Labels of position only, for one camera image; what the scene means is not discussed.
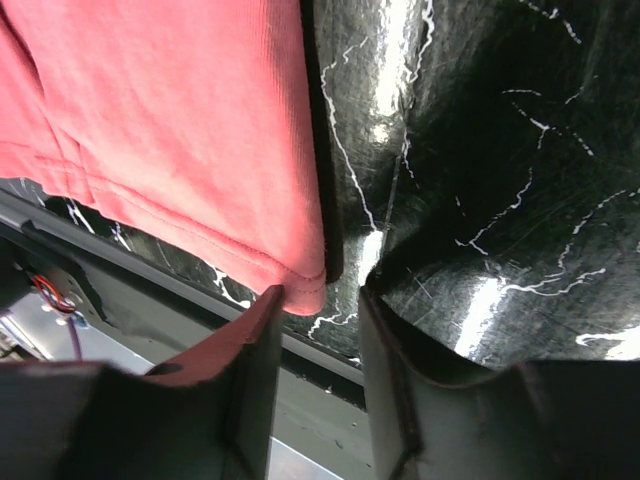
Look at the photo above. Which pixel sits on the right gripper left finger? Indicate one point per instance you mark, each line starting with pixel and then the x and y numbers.
pixel 206 413

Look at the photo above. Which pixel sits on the pink t shirt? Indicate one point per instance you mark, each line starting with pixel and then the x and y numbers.
pixel 188 120

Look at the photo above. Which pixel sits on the black marble pattern mat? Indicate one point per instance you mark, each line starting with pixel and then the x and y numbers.
pixel 478 168

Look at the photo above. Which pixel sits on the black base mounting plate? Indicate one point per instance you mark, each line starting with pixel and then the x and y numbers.
pixel 159 300

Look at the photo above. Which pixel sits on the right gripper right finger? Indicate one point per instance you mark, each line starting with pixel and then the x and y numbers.
pixel 433 414

